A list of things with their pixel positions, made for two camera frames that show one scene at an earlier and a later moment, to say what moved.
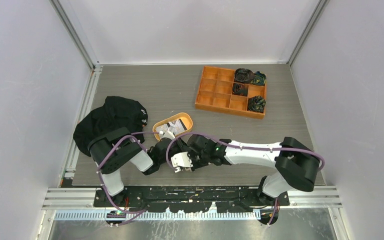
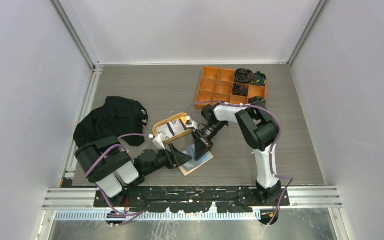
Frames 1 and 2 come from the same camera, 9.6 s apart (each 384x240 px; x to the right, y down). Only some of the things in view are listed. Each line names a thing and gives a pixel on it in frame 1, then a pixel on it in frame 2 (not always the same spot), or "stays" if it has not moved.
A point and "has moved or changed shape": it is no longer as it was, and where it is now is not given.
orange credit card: x=157 y=124 has moved or changed shape
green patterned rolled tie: x=259 y=78 stays
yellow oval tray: x=178 y=124 stays
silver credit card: x=177 y=126 stays
